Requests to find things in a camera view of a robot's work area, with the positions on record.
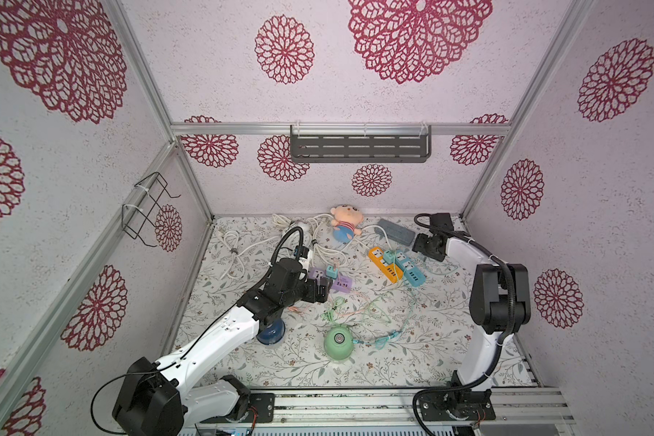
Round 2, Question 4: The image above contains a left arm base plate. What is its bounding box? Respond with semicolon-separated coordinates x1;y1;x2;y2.
202;392;276;424

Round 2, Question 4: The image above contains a teal usb charging cable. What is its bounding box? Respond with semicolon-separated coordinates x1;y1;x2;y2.
353;282;432;350

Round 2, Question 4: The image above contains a purple power strip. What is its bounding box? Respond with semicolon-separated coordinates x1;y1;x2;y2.
308;268;354;294

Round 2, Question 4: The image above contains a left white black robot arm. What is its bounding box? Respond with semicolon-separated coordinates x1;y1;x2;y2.
112;258;332;435

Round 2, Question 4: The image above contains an orange power strip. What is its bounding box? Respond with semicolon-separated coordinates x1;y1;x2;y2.
368;246;403;283

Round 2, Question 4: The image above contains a plush boy doll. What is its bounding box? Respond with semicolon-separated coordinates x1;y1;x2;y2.
330;205;364;243

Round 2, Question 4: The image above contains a light green cordless grinder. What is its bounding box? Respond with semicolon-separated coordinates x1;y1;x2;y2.
323;325;354;361

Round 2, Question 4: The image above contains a teal usb charger block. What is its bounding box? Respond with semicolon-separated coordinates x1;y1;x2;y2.
325;265;339;280

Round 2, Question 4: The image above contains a teal power strip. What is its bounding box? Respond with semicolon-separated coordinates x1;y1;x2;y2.
395;256;426;287

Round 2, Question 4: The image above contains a black wire wall rack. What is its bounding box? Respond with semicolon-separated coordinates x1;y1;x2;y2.
120;172;181;248

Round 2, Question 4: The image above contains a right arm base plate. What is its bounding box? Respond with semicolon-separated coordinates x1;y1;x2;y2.
419;390;496;421

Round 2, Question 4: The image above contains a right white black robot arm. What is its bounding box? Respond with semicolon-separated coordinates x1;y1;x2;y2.
412;213;532;435

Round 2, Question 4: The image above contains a grey wall shelf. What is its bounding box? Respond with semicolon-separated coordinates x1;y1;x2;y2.
289;125;432;164

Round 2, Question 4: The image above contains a green usb charging cable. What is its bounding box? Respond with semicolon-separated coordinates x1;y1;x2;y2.
320;291;410;328

